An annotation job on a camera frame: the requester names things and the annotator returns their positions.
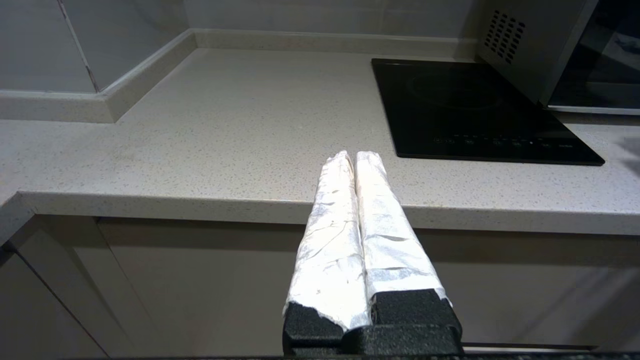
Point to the beige cabinet door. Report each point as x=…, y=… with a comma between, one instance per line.
x=215, y=285
x=30, y=315
x=525, y=290

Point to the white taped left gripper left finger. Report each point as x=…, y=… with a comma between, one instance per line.
x=327, y=250

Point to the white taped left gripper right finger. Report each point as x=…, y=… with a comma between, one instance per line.
x=395, y=250

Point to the silver microwave oven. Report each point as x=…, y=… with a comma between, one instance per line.
x=535, y=35

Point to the black induction cooktop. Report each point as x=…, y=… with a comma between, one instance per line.
x=460, y=110

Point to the narrow beige cabinet panel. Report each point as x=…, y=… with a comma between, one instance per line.
x=75, y=280

